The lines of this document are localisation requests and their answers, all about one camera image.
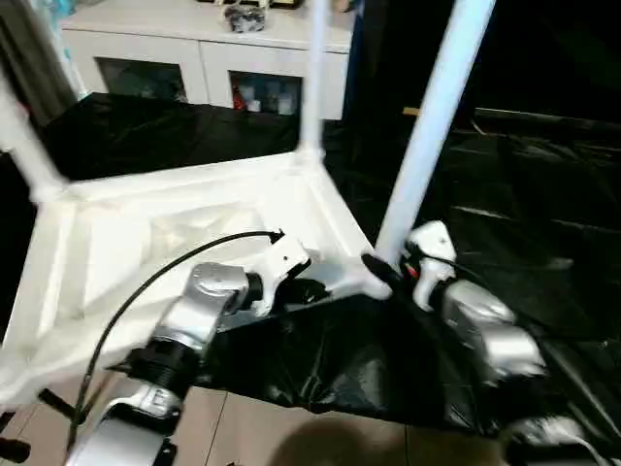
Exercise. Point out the white plastic table leg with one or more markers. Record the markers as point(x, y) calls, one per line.
point(313, 73)
point(427, 121)
point(29, 145)

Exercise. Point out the dark grey bundle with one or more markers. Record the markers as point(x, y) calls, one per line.
point(245, 18)

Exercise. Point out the long black bar device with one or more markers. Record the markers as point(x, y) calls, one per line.
point(548, 120)

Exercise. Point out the white plastic table top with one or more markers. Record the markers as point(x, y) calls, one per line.
point(145, 204)

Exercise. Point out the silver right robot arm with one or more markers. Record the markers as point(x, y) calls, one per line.
point(495, 330)

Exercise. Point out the white blue patterned roll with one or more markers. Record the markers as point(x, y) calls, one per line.
point(68, 53)

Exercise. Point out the black folding frame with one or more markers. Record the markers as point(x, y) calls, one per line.
point(53, 400)

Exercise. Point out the black mat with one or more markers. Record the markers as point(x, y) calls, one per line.
point(485, 194)

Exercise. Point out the white glass-door cabinet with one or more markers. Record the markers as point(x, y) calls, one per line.
point(194, 53)

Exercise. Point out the grey curtain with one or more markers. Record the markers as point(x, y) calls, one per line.
point(39, 63)

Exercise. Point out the small gold label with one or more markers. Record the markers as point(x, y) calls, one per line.
point(411, 111)

